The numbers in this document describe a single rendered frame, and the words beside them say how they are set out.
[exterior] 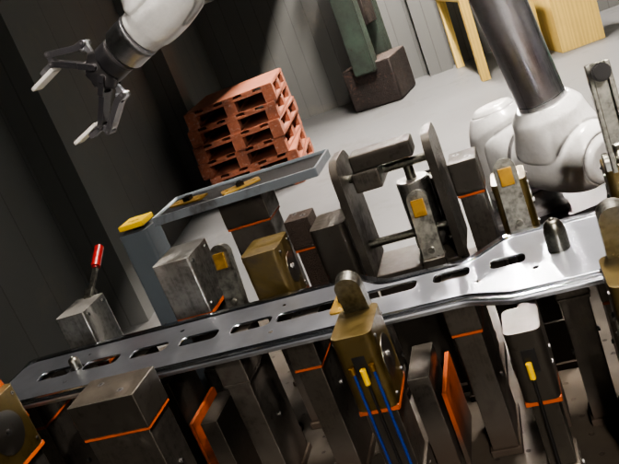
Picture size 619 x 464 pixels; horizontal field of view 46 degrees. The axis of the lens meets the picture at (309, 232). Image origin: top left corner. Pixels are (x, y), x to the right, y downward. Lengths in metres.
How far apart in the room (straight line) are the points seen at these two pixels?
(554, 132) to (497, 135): 0.20
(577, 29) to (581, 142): 6.81
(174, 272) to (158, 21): 0.46
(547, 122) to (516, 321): 0.65
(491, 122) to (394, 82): 7.03
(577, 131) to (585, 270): 0.56
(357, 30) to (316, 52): 1.36
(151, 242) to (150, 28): 0.46
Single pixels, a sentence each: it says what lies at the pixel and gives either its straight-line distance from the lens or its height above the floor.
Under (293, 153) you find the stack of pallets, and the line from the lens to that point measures 6.54.
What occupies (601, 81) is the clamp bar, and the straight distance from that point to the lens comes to 1.21.
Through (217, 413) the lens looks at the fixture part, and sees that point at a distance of 1.33.
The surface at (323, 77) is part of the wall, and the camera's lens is 9.93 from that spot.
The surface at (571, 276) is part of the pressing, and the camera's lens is 1.06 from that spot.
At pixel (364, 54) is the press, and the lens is 8.68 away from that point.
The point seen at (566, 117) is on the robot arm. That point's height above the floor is 1.06.
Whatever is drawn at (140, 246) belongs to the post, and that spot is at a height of 1.11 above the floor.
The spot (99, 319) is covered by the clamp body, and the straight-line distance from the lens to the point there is 1.57.
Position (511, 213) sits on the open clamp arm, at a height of 1.02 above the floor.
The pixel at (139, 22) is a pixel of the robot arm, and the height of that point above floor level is 1.53.
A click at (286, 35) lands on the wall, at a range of 9.91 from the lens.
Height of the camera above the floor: 1.46
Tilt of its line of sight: 17 degrees down
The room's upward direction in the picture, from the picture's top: 21 degrees counter-clockwise
